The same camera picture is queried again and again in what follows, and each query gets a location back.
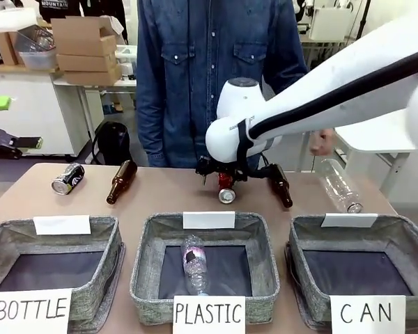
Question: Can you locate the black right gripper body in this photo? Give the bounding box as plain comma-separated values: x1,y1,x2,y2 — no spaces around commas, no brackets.
195,156,252,184

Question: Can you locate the red soda can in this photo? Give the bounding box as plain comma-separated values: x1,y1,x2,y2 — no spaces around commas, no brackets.
218,172,236,205

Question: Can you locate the grey fabric basket labelled plastic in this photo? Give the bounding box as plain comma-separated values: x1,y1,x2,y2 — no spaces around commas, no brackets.
130,211,281,326

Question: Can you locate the grey fabric basket labelled can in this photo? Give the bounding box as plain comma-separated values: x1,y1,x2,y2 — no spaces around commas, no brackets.
286,214,418,332

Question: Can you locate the grey fabric basket labelled bottle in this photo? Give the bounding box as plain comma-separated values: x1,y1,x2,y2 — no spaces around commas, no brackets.
0,215,125,334

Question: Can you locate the black soda can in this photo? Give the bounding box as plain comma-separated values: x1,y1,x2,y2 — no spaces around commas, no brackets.
51,162,86,196

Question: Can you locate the white paper label CAN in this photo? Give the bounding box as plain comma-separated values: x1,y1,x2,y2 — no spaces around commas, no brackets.
330,295,407,334

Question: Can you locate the person's left hand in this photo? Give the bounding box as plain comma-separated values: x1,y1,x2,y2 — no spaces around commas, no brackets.
309,127,336,157

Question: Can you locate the blank white card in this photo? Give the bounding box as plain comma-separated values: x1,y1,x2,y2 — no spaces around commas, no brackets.
320,212,379,229
183,210,237,230
33,215,92,236

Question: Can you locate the brown glass bottle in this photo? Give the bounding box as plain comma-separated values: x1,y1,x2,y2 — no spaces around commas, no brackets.
269,163,294,209
105,159,139,206

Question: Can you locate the crushed clear plastic bottle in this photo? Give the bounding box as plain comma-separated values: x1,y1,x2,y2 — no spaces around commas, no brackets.
180,234,210,297

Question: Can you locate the person in denim shirt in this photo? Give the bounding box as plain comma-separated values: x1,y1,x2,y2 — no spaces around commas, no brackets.
136,0,310,168

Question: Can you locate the black backpack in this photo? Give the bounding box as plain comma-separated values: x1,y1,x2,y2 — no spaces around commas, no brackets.
92,120,131,165

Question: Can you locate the white paper label PLASTIC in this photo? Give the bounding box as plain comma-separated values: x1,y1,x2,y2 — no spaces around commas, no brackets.
172,295,247,334

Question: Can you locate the white side table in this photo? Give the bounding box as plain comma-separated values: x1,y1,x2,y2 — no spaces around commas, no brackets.
333,124,418,207

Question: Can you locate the flat closed cardboard box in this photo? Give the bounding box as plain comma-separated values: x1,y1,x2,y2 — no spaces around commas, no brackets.
63,65,123,86
56,51,118,72

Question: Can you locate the white cabinet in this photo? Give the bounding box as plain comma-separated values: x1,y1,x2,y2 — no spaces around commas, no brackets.
0,65,109,160

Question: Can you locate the white box appliance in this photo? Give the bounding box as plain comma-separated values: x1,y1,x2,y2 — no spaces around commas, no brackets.
309,6,357,40

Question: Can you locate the open cardboard box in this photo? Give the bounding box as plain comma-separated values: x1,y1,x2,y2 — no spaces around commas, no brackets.
50,15,118,57

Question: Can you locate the black device with phone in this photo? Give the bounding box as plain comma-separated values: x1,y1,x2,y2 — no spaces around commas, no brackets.
0,118,43,158

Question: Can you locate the clear plastic storage bin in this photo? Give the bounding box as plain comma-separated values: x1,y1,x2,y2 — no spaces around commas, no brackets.
17,29,59,70

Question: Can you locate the person in black printed shirt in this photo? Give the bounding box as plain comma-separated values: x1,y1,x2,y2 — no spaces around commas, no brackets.
39,0,84,24

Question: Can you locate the white paper label BOTTLE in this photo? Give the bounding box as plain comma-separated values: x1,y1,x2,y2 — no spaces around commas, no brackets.
0,288,73,334

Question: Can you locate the small cardboard box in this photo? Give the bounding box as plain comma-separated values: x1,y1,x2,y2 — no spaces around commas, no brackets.
0,31,21,67

